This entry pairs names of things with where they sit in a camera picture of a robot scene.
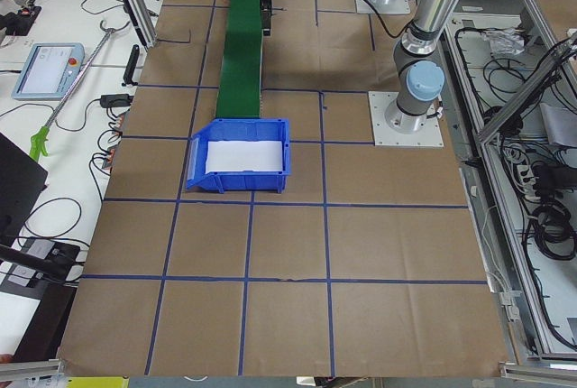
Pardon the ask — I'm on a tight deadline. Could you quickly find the green conveyor belt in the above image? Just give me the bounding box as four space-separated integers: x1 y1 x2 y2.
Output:
215 0 263 118

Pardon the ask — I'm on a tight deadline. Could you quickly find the blue bin left side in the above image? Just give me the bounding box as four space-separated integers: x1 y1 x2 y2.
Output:
186 118 291 193

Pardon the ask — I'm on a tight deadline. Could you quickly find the white foam pad left bin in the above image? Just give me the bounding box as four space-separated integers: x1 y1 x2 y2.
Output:
206 141 283 172

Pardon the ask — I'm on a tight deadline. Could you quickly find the black power adapter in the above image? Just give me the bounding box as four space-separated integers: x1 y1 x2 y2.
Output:
99 94 133 108

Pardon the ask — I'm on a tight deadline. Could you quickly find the teach pendant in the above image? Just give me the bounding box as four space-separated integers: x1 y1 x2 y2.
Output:
12 42 85 100

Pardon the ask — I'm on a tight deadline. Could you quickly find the grabber reacher tool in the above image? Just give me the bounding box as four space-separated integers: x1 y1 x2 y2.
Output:
29 21 131 162

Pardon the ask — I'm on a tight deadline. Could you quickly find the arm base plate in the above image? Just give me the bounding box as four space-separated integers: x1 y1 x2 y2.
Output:
368 91 444 148

